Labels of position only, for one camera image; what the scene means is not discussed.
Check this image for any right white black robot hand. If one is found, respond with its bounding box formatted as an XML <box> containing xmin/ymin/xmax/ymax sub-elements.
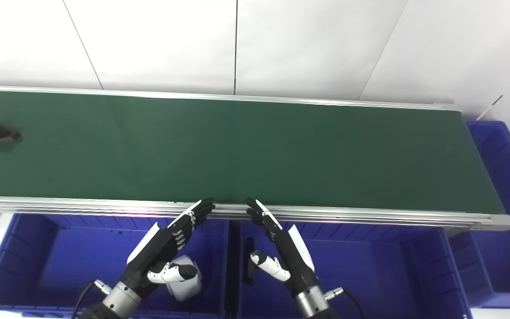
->
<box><xmin>246</xmin><ymin>198</ymin><xmax>319</xmax><ymax>294</ymax></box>

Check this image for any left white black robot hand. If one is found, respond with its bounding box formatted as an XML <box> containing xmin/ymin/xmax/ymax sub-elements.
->
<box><xmin>120</xmin><ymin>198</ymin><xmax>216</xmax><ymax>296</ymax></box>

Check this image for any white block part with hole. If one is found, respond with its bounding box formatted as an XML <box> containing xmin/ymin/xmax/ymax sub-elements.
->
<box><xmin>166</xmin><ymin>255</ymin><xmax>203</xmax><ymax>302</ymax></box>

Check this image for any blue plastic bin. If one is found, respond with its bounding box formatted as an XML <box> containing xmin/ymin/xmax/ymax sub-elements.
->
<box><xmin>0</xmin><ymin>213</ymin><xmax>238</xmax><ymax>319</ymax></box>
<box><xmin>231</xmin><ymin>219</ymin><xmax>473</xmax><ymax>319</ymax></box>
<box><xmin>448</xmin><ymin>120</ymin><xmax>510</xmax><ymax>310</ymax></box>

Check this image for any green conveyor belt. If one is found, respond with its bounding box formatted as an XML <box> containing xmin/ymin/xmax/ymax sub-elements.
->
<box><xmin>0</xmin><ymin>84</ymin><xmax>510</xmax><ymax>232</ymax></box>

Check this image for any thin white rod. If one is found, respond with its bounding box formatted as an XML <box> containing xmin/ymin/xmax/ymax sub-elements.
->
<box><xmin>476</xmin><ymin>95</ymin><xmax>504</xmax><ymax>121</ymax></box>

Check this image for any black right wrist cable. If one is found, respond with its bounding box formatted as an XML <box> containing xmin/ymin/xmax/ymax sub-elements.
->
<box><xmin>325</xmin><ymin>287</ymin><xmax>367</xmax><ymax>319</ymax></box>

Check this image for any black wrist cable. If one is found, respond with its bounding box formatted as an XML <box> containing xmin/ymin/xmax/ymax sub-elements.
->
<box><xmin>71</xmin><ymin>279</ymin><xmax>113</xmax><ymax>319</ymax></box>
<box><xmin>325</xmin><ymin>287</ymin><xmax>367</xmax><ymax>319</ymax></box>

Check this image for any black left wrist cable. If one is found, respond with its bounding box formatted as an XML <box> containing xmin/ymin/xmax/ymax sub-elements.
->
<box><xmin>71</xmin><ymin>279</ymin><xmax>113</xmax><ymax>319</ymax></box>

